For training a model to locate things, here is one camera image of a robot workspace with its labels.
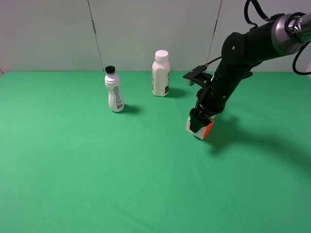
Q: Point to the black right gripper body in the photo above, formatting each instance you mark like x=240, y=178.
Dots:
x=212, y=98

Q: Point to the multicolour puzzle cube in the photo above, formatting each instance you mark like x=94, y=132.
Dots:
x=201, y=134

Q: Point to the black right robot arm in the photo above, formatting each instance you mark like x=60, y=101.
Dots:
x=284, y=35

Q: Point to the white bottle black cap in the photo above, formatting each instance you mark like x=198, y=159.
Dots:
x=113, y=85

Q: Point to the green table cloth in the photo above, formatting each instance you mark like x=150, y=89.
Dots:
x=68, y=164

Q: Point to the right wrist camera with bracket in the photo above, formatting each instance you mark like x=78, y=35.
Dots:
x=198, y=76

